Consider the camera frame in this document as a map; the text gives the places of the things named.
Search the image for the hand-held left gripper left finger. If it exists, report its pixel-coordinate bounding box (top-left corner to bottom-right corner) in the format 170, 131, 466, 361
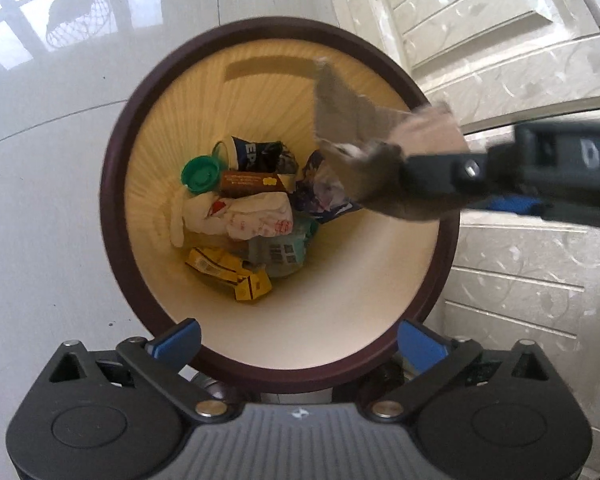
47, 317, 233, 424

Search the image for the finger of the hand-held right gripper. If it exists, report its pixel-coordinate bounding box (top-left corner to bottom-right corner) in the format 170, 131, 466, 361
400, 152, 497, 198
475, 192, 549, 221

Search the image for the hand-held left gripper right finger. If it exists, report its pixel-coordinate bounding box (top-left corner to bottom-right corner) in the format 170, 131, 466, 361
369, 318, 565, 422

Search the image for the beige bin with brown rim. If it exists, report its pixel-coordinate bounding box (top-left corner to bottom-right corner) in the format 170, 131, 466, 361
99, 16, 464, 394

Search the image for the teal plastic bag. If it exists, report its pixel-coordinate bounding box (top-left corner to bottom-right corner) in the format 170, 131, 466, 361
247, 215, 322, 279

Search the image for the white plastic bag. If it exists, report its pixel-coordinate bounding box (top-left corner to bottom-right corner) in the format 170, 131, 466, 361
169, 192, 297, 249

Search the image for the green plastic lid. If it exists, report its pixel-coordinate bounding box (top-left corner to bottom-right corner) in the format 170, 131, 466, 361
181, 155, 221, 195

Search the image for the brown small box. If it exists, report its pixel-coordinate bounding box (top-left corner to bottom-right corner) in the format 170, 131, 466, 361
219, 169, 294, 199

